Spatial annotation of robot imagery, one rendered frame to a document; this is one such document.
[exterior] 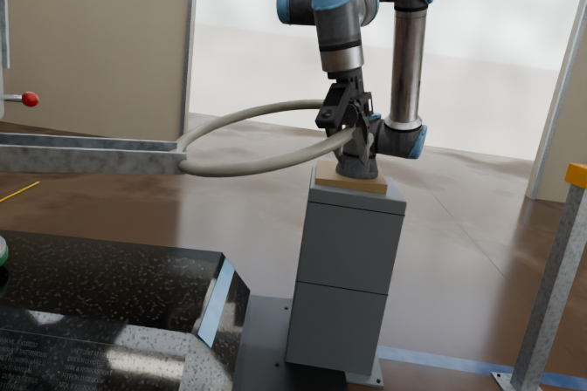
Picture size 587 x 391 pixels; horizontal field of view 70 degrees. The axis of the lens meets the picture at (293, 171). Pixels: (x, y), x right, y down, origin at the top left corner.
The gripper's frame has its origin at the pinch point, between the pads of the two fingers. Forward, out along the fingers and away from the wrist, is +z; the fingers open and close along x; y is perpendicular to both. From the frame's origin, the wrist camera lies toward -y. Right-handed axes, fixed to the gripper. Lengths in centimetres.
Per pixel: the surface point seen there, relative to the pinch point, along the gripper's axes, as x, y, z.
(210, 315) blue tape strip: 15.9, -36.7, 19.8
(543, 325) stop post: -34, 87, 113
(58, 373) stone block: 27, -61, 16
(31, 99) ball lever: 51, -38, -26
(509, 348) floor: -18, 112, 157
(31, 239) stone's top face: 65, -45, 7
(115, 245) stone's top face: 50, -33, 13
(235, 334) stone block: 13.8, -33.7, 26.8
